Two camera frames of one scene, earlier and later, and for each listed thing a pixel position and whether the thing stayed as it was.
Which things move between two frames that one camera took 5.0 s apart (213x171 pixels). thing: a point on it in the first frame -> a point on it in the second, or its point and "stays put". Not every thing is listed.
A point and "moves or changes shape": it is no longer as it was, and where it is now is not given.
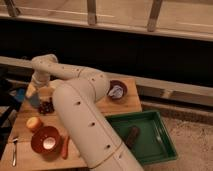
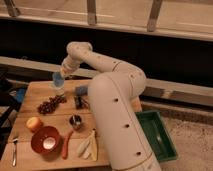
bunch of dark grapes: (46, 107) stays put
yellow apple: (33, 122) stays put
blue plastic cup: (35, 100) moves or changes shape
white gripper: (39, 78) -> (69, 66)
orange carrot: (64, 146) stays put
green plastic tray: (153, 143) stays put
